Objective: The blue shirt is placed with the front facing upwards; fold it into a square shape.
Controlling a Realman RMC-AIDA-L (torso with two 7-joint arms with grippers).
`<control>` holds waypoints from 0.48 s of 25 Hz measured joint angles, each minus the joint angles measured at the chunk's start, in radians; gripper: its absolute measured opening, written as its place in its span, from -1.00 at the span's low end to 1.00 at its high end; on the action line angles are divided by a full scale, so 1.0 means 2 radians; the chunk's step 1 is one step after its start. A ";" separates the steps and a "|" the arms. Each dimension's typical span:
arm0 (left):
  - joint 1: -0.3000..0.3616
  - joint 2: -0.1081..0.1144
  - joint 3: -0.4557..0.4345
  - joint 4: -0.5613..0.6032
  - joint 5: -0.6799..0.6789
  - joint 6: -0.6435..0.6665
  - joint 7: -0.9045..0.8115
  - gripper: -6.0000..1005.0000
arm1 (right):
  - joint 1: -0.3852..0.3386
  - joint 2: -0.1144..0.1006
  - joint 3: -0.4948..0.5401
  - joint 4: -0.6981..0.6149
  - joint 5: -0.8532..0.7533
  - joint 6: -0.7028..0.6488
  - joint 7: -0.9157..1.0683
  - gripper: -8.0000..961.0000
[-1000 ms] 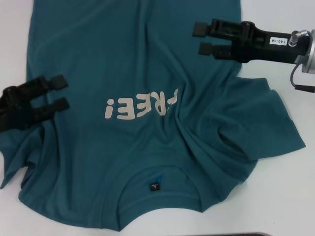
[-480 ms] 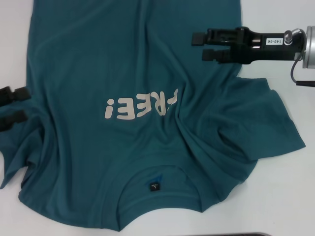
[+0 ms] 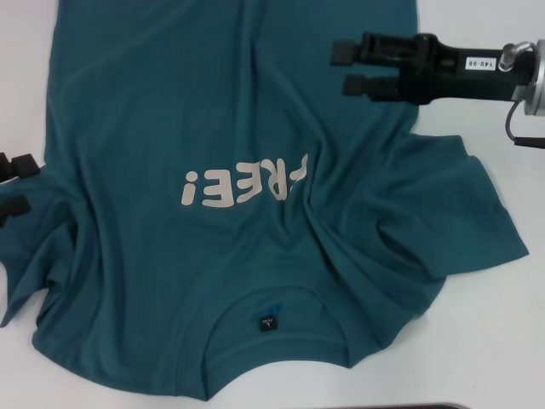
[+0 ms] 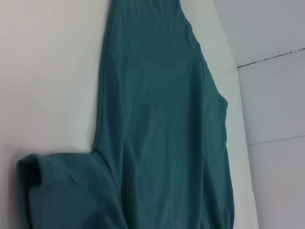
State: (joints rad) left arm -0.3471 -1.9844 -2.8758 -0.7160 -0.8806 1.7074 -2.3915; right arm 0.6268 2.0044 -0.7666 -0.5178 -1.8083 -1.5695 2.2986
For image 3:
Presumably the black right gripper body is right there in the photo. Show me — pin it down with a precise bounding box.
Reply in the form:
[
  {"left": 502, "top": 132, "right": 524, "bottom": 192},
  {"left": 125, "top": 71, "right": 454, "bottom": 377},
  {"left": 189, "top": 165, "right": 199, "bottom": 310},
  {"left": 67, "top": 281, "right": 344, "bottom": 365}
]
[{"left": 399, "top": 32, "right": 519, "bottom": 106}]

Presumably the teal blue printed t-shirt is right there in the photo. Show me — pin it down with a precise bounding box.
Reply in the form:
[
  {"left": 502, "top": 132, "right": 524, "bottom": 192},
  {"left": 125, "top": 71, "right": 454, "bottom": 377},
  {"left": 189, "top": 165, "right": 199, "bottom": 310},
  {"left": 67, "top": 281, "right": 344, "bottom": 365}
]
[{"left": 0, "top": 0, "right": 531, "bottom": 380}]

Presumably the dark grey gripper cable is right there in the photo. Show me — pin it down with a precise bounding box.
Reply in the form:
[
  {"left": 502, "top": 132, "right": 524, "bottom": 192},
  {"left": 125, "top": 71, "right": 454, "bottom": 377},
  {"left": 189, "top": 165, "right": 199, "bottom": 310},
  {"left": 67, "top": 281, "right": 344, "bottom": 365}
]
[{"left": 505, "top": 98, "right": 545, "bottom": 149}]

